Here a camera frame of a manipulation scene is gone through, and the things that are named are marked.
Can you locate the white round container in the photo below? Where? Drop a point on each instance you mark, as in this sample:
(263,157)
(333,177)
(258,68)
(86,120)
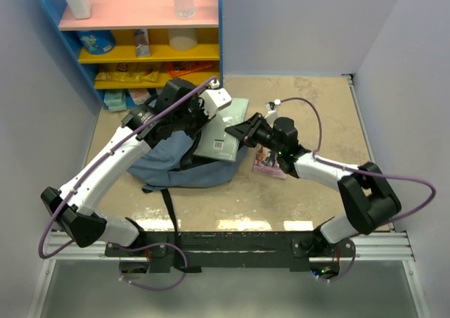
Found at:
(182,39)

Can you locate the pink white tissue pack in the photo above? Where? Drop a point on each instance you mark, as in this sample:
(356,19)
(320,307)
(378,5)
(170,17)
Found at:
(140,95)

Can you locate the blue wooden shelf unit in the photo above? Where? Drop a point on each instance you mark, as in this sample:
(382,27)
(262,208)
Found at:
(132,45)

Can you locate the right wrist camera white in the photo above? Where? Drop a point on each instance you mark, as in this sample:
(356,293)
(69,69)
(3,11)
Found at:
(272,111)

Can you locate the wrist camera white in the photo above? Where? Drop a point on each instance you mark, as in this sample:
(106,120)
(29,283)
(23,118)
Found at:
(215,100)
(272,111)

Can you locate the silver snack pouch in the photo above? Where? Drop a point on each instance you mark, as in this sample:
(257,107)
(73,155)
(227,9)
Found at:
(142,46)

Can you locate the blue snack cup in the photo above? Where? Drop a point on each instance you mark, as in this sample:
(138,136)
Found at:
(97,42)

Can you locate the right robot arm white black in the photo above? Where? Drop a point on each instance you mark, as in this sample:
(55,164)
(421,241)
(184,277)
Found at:
(368,199)

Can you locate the orange snack pack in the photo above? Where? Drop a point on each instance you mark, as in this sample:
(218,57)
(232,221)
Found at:
(182,68)

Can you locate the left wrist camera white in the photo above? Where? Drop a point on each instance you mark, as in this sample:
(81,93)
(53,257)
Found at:
(215,100)

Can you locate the blue grey backpack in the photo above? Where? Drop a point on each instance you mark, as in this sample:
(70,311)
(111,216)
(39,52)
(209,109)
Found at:
(172,164)

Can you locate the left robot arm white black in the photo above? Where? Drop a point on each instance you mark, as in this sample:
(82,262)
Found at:
(73,206)

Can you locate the pink book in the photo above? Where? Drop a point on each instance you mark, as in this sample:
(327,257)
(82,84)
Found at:
(266,163)

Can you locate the yellow snack bag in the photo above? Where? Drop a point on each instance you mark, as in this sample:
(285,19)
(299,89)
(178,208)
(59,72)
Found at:
(128,73)

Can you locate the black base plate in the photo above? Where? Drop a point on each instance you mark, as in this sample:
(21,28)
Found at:
(298,251)

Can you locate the pale green bottom book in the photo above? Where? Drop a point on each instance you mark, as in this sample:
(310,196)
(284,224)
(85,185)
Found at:
(214,142)

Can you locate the teal tissue packs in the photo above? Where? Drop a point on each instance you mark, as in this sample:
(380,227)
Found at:
(115,100)

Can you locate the aluminium rail frame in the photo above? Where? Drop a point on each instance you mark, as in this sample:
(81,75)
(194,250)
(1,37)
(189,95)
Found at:
(156,142)

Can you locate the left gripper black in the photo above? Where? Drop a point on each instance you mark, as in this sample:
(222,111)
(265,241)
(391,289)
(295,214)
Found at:
(197,105)

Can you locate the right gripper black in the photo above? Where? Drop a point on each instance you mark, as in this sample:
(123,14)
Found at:
(247,130)

